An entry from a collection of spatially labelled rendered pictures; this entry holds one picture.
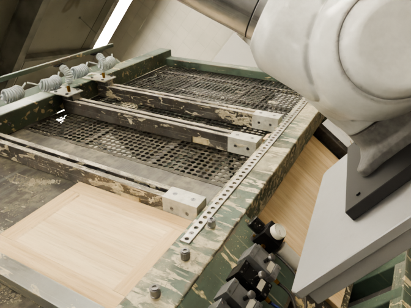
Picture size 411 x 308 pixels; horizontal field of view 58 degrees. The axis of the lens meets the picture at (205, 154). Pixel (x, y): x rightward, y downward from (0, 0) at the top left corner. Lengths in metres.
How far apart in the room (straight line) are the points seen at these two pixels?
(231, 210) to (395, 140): 0.61
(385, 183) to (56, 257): 0.84
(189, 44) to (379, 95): 6.38
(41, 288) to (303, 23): 0.83
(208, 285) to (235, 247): 0.15
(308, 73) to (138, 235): 0.80
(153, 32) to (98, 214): 5.99
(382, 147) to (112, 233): 0.78
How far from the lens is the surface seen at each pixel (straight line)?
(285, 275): 1.12
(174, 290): 0.91
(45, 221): 1.25
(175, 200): 1.14
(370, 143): 0.67
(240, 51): 4.93
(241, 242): 1.06
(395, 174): 0.59
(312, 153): 2.10
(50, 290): 1.00
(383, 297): 1.63
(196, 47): 6.67
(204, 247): 1.00
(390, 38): 0.39
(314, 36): 0.40
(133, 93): 2.06
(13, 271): 1.08
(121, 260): 1.05
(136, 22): 7.22
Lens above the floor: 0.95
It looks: 4 degrees up
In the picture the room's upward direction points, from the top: 46 degrees counter-clockwise
